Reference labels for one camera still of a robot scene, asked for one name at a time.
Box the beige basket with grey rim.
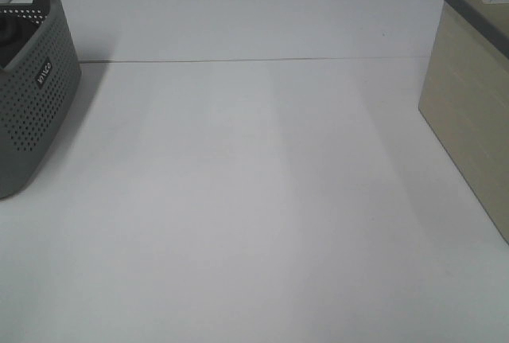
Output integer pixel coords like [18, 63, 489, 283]
[418, 0, 508, 240]

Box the grey perforated plastic basket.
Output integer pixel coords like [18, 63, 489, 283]
[1, 0, 81, 198]

